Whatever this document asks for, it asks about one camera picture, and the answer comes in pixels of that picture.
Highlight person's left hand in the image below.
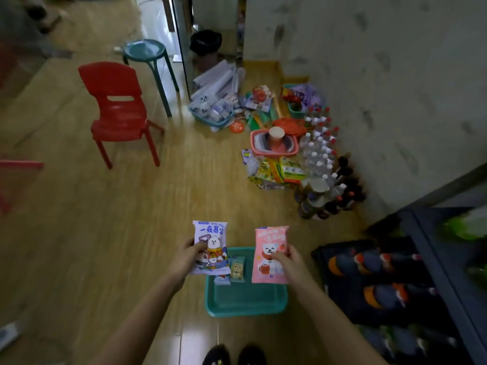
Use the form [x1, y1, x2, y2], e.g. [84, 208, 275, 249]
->
[167, 239, 208, 294]

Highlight person's right hand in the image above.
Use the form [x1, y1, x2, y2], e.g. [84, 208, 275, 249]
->
[271, 245, 325, 297]

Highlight purple bear-print snack packet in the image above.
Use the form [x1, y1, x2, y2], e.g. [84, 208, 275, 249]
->
[189, 220, 231, 277]

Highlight pink bear-print snack packet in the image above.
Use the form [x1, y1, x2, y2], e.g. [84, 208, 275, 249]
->
[251, 226, 290, 285]

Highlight person's right forearm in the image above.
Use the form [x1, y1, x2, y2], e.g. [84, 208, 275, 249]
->
[295, 280, 389, 365]

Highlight person's left forearm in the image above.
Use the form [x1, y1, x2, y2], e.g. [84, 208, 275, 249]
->
[89, 277, 188, 365]

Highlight small green snack packet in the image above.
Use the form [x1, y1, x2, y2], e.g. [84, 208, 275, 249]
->
[229, 256, 246, 283]

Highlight teal plastic tray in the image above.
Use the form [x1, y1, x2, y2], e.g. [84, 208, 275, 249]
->
[205, 247, 288, 318]

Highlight pile of yellow green packets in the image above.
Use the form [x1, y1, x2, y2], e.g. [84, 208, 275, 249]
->
[241, 149, 307, 191]

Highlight group of dark drink bottles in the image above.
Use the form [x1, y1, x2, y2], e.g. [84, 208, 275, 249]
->
[297, 156, 367, 221]

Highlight person's right black shoe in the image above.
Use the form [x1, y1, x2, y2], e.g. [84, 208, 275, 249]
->
[238, 344, 267, 365]

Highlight person's black shoe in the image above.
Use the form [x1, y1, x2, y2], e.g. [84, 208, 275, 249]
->
[238, 344, 267, 365]
[202, 344, 231, 365]

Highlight shelf row of orange-label bottles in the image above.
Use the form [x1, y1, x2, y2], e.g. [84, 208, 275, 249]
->
[327, 250, 459, 362]

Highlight pink plastic basin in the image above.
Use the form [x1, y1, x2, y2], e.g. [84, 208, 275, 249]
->
[250, 128, 300, 159]

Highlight person's left black shoe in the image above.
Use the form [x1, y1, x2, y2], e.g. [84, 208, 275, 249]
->
[202, 344, 231, 365]

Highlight group of clear water bottles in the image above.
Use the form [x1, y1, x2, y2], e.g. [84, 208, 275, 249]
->
[299, 106, 341, 187]

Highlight orange plastic lid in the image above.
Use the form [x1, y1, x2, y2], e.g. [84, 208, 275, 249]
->
[272, 118, 307, 137]

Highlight blue basket of small items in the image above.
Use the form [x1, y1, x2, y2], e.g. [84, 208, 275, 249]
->
[188, 98, 236, 130]

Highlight green orange packets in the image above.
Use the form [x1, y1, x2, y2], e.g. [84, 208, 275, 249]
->
[248, 109, 280, 132]

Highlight teal basket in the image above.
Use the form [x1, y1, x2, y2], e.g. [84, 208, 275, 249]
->
[282, 84, 309, 119]

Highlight red plastic chair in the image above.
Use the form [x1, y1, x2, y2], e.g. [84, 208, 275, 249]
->
[78, 62, 165, 170]

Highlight red white packet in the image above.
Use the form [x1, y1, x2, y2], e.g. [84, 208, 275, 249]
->
[245, 85, 275, 112]

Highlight purple plastic bags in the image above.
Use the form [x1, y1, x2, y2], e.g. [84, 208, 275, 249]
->
[291, 83, 325, 110]

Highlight bundle of white paper rolls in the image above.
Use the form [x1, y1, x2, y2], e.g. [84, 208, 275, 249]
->
[191, 60, 246, 102]

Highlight dark blue shelf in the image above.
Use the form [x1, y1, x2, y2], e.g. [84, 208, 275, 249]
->
[311, 163, 487, 365]

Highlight black trash bin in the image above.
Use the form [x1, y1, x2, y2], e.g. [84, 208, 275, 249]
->
[189, 29, 223, 72]

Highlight teal round stool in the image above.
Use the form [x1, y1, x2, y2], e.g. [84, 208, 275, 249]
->
[122, 39, 180, 118]

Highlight white flat object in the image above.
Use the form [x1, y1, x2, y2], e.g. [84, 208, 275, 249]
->
[0, 321, 20, 352]

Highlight metal glass door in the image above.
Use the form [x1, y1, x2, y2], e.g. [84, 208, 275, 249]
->
[161, 0, 195, 100]

